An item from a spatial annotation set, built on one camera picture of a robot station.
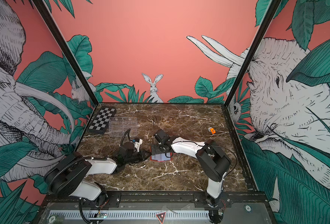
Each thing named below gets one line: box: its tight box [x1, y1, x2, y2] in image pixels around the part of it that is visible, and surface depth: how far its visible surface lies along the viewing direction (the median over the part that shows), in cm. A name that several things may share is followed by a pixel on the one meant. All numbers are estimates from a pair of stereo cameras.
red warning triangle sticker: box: [155, 211, 166, 224], surface depth 70 cm
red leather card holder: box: [150, 152, 177, 162], surface depth 90 cm
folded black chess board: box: [86, 106, 117, 135], surface depth 106 cm
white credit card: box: [151, 153, 172, 161], surface depth 90 cm
